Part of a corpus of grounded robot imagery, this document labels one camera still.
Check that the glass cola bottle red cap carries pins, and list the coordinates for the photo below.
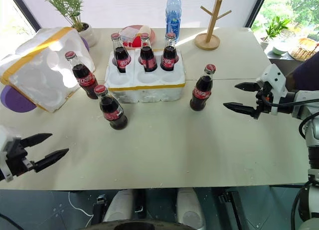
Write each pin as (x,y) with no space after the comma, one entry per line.
(148,58)
(169,58)
(201,92)
(113,112)
(84,77)
(122,58)

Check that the person in dark clothing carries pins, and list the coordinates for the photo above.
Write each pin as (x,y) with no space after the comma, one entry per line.
(306,72)

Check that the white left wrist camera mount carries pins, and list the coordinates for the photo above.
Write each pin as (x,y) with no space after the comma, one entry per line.
(3,145)

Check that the purple round plate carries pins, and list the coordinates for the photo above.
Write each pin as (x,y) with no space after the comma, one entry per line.
(15,102)
(86,45)

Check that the small green potted plant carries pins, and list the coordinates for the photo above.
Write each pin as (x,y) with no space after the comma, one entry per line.
(275,28)

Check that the blue plastic water bottle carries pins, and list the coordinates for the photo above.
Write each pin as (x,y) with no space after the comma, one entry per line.
(173,18)

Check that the pale green bowl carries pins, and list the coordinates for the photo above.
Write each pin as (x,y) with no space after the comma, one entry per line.
(279,49)

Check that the wooden mug tree stand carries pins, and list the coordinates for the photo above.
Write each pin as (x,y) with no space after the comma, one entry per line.
(208,41)

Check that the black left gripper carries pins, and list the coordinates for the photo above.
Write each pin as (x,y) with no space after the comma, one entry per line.
(16,157)

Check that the white egg-shaped toy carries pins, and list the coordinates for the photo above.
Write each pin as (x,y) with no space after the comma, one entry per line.
(145,30)

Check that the white foam bottle crate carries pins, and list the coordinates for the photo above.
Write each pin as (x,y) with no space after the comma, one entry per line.
(149,87)

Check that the woven wicker basket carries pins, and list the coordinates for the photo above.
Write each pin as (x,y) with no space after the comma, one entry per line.
(305,50)

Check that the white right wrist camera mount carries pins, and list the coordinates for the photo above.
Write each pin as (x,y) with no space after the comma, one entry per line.
(275,76)

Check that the green plant in white pot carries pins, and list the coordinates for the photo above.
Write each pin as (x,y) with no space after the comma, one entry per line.
(88,33)

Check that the white foam lid yellow tape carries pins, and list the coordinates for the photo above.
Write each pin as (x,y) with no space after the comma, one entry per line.
(37,68)

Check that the pink plate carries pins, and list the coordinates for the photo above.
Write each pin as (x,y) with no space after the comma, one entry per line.
(152,36)

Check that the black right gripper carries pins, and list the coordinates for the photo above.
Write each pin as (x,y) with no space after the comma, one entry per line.
(264,104)

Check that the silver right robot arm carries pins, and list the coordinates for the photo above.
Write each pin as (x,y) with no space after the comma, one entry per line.
(307,101)

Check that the white rounded robot leg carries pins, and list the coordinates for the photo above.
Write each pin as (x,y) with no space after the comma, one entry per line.
(190,207)
(122,205)

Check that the red round toy fruit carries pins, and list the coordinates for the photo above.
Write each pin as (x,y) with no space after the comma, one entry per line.
(135,43)

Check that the black table bracket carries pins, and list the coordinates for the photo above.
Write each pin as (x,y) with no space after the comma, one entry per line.
(229,198)
(99,207)

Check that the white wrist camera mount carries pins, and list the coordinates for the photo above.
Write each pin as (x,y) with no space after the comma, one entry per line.
(275,76)
(3,145)

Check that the dark rounded robot base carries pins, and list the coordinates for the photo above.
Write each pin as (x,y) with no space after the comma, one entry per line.
(147,225)

